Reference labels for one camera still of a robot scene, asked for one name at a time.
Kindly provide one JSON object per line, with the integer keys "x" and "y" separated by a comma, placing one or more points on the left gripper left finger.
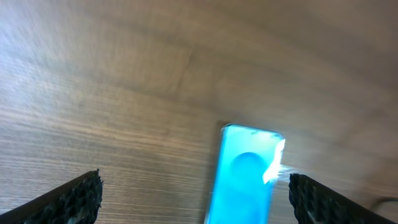
{"x": 77, "y": 201}

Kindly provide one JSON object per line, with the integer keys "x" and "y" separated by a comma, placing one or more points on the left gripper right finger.
{"x": 315, "y": 203}

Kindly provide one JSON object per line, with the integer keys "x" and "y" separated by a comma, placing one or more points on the turquoise screen smartphone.
{"x": 246, "y": 171}

